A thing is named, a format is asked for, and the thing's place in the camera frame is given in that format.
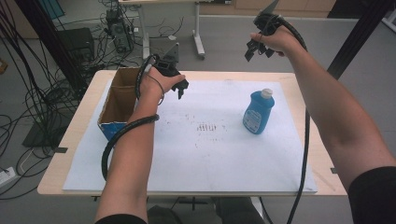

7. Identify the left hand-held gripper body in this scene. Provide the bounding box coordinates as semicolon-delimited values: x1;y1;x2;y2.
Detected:
149;42;190;91

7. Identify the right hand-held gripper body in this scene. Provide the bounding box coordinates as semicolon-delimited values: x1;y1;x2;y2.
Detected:
248;0;286;60

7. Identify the cardboard box with blue outside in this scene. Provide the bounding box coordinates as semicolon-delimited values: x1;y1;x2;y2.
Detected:
96;66;145;142

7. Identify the blue bottle with white cap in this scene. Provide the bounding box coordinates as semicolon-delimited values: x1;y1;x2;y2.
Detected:
242;88;276;135

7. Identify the person's right hand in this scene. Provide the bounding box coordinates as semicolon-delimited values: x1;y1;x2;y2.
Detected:
249;25;303;59

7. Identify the person's left hand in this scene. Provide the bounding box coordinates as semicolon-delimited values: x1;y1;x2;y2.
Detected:
138;65;187;107

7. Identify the wooden cabinet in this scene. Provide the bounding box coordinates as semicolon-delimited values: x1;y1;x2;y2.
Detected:
199;0;338;19

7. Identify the white desk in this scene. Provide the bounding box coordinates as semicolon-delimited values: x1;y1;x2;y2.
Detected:
118;0;238;61

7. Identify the black computer tower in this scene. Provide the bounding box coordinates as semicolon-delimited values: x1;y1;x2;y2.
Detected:
105;7;135;54

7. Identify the white mat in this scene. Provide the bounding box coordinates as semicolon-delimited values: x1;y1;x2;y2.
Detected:
62;78;318;195

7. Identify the black metal stand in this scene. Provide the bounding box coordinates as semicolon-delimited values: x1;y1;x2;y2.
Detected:
326;0;396;80
13;0;89;91

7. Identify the black box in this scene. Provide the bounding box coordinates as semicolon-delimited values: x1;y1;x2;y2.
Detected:
57;27;95;68

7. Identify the teal board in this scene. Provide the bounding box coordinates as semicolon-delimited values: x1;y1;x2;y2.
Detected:
36;0;67;21

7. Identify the person's right leg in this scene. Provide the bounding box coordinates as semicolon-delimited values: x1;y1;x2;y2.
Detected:
214;196;266;224

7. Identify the person's black left sleeve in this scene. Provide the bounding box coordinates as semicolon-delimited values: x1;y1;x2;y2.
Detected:
94;213;148;224

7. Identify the person's black sleeve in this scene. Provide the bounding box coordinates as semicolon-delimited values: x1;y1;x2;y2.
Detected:
347;165;396;224
94;213;148;224

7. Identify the person's black right sleeve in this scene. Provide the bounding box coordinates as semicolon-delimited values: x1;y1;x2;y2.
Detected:
347;165;396;224

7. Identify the white power strip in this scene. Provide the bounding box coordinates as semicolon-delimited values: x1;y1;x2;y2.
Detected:
0;166;17;189

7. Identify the thin black wrist strap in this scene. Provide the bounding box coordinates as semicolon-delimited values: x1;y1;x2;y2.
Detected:
145;73;165;106

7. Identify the thick black left gripper cable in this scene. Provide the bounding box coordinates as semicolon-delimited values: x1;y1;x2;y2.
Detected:
100;54;161;182

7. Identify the thick black gripper cable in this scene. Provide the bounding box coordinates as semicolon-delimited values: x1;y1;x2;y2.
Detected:
266;13;312;224
100;54;161;182

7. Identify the thick black right gripper cable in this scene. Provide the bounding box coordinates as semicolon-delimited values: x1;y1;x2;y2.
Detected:
266;13;312;224

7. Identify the black stand base plate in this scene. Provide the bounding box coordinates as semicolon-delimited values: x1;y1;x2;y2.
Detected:
21;115;75;149

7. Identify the tangle of black floor cables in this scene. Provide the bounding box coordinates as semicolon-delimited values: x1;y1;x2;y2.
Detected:
0;0;188;201

